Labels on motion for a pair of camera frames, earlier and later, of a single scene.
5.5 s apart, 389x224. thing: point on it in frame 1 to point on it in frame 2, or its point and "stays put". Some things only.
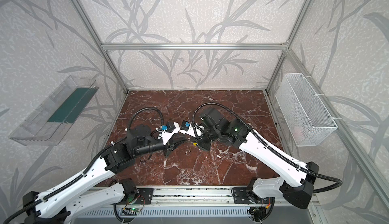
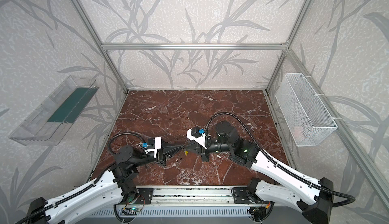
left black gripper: x=167 y=146 to x=161 y=155
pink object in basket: x=297 y=132 stays put
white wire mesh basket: x=308 y=119 stays put
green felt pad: x=73 y=105 stays put
